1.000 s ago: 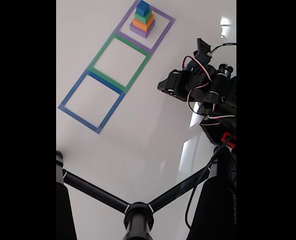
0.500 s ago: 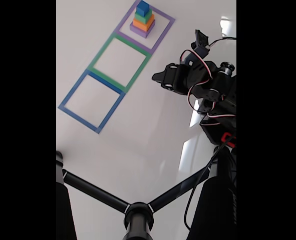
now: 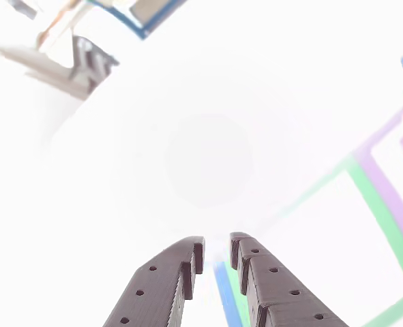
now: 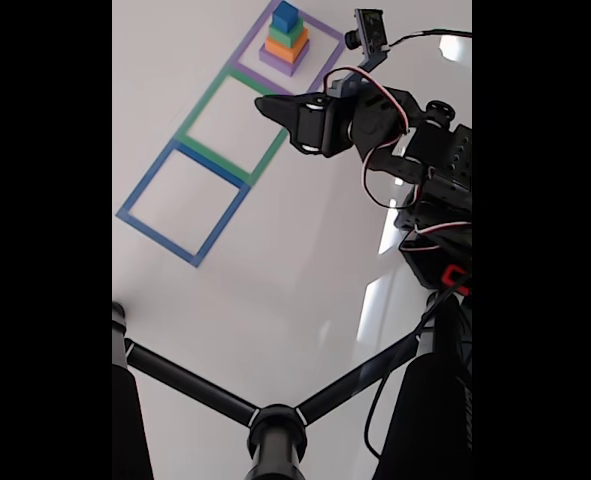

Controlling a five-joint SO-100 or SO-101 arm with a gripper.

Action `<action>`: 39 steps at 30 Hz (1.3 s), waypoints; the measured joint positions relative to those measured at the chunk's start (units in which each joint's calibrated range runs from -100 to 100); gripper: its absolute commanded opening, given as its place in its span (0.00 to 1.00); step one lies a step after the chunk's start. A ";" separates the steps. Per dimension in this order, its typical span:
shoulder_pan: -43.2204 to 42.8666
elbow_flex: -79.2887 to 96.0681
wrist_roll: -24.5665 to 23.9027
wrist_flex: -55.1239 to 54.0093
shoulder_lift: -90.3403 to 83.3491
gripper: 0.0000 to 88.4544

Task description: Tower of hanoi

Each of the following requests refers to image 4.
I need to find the red clamp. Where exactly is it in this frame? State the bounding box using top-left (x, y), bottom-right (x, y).
top-left (442, 264), bottom-right (473, 297)

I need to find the purple tape square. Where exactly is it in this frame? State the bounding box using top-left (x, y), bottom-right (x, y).
top-left (228, 0), bottom-right (346, 97)

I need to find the purple block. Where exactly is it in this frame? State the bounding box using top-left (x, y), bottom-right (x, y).
top-left (258, 38), bottom-right (311, 78)

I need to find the orange block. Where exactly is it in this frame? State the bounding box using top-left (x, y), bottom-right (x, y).
top-left (263, 27), bottom-right (310, 65)

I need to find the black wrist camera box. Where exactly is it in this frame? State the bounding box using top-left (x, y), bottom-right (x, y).
top-left (330, 7), bottom-right (390, 99)

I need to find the blue tape square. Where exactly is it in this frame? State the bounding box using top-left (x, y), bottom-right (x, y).
top-left (115, 138), bottom-right (251, 269)

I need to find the green tape square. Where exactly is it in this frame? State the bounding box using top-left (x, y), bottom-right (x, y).
top-left (173, 63), bottom-right (290, 187)

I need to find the small blue cube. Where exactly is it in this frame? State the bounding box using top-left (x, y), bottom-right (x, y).
top-left (270, 0), bottom-right (299, 32)

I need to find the red white servo wire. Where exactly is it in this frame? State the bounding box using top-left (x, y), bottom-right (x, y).
top-left (398, 222), bottom-right (473, 253)
top-left (322, 67), bottom-right (424, 210)

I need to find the green block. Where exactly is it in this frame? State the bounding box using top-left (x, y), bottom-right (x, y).
top-left (267, 18), bottom-right (305, 47)

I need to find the black camera tripod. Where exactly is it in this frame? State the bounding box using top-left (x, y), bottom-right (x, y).
top-left (112, 292), bottom-right (473, 480)

